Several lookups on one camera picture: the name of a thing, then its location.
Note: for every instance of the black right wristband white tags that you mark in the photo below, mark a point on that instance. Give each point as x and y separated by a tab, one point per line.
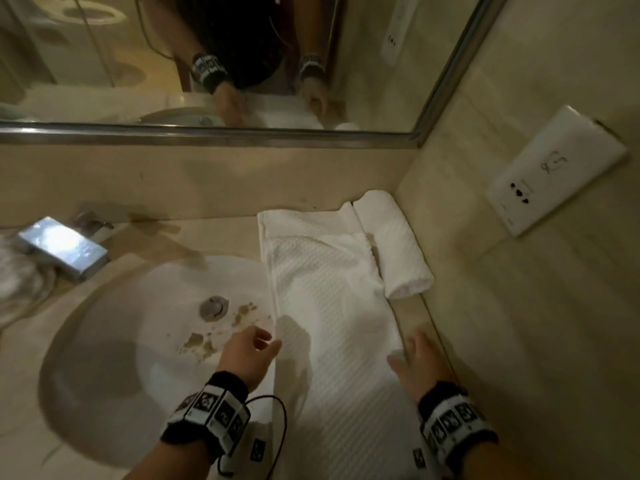
455	419

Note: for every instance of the person's right hand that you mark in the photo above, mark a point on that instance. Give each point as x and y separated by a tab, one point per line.
422	367

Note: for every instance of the black wristband white tags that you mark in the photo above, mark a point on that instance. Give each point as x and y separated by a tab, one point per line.
455	419
210	412

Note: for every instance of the person's right forearm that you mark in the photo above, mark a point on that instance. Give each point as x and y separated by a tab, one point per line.
492	462

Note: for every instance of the metal framed wall mirror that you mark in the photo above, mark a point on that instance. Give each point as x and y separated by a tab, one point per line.
350	94

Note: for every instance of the chrome faucet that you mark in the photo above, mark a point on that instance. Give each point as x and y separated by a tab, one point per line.
65	244

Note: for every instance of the white wall socket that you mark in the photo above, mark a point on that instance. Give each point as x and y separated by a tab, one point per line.
555	169

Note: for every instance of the white waffle towel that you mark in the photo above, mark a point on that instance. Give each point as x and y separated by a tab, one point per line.
20	284
330	304
395	244

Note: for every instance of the white patterned sink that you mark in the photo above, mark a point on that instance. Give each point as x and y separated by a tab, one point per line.
125	369

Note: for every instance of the black left wristband white tags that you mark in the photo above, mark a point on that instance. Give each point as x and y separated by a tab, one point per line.
210	412

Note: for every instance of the person's left forearm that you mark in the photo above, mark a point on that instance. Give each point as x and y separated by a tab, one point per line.
170	462

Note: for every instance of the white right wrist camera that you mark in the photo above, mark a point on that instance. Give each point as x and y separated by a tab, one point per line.
421	459

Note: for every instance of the person's left hand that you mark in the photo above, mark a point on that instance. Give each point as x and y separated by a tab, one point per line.
247	354

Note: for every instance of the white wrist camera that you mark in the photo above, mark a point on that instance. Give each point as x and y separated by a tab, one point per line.
250	457
421	459

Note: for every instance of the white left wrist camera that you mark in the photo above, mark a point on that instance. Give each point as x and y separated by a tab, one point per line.
250	457

